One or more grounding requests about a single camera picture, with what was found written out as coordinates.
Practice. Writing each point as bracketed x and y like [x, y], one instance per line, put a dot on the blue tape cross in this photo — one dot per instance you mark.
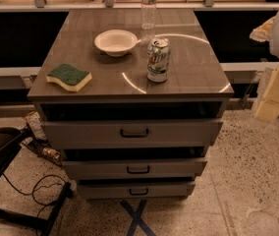
[137, 220]

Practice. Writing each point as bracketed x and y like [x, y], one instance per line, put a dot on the green yellow sponge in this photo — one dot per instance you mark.
[69, 77]

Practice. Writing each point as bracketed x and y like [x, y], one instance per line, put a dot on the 7up soda can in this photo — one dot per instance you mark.
[158, 58]

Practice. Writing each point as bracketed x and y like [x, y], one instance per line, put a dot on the drawer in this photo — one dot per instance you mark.
[132, 134]
[134, 169]
[136, 190]

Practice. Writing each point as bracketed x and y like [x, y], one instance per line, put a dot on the middle drawer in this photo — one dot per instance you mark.
[134, 169]

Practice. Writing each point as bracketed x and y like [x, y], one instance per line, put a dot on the dark snack packet on floor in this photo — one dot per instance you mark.
[43, 150]

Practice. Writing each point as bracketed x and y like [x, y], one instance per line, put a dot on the bottom drawer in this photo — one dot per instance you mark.
[136, 190]

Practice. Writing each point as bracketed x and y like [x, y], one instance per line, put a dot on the top drawer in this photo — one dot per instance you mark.
[132, 134]

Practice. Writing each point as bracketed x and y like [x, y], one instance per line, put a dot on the snack bag on floor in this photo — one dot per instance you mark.
[34, 122]

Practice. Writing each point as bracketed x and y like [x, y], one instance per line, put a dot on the clear plastic water bottle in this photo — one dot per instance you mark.
[148, 9]

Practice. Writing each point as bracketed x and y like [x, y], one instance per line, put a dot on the grey drawer cabinet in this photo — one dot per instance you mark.
[197, 87]

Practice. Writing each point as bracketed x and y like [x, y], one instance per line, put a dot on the white bowl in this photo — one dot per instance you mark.
[116, 42]

